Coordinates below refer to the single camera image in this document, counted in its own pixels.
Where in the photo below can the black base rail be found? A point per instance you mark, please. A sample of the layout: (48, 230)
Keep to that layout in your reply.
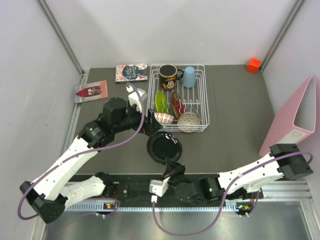
(135, 190)

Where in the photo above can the white wire dish rack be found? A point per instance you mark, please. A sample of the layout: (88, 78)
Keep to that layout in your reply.
(188, 106)

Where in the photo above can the black skull mug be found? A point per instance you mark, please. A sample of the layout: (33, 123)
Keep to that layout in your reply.
(169, 74)

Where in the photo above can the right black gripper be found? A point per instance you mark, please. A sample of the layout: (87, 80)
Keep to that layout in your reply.
(173, 169)

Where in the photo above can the green plate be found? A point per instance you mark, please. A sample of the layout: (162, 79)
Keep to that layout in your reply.
(161, 103)

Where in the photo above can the grey cable duct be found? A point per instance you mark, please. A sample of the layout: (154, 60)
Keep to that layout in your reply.
(105, 206)

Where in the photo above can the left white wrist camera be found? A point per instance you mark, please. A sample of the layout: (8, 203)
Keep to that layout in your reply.
(136, 97)

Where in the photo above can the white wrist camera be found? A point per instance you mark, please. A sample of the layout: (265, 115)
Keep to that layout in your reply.
(158, 188)
(136, 97)

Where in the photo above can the dark floral book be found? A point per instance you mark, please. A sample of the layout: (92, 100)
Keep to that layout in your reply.
(133, 73)

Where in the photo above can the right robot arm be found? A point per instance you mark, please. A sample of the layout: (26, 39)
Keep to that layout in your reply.
(284, 160)

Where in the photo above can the black plate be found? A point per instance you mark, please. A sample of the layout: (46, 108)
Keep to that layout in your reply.
(164, 145)

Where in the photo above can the pink ring binder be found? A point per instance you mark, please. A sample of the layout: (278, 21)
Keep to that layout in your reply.
(296, 120)

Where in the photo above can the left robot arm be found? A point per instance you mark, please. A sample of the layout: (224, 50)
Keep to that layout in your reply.
(49, 195)

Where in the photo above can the orange cube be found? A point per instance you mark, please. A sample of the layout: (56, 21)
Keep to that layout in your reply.
(253, 65)

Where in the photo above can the red floral plate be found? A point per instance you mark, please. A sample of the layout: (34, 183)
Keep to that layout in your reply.
(177, 105)

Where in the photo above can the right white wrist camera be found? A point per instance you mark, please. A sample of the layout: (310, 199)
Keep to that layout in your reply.
(158, 188)

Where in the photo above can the red white patterned bowl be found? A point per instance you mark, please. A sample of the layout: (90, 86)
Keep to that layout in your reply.
(163, 118)

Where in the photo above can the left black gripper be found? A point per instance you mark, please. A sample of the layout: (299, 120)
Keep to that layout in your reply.
(151, 126)

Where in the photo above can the red cover booklet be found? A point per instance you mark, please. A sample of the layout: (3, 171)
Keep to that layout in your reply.
(91, 92)

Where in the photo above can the beige mesh patterned bowl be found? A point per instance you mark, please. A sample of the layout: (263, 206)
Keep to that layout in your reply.
(189, 122)

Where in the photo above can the light blue cup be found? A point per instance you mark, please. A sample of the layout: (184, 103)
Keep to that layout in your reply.
(189, 77)

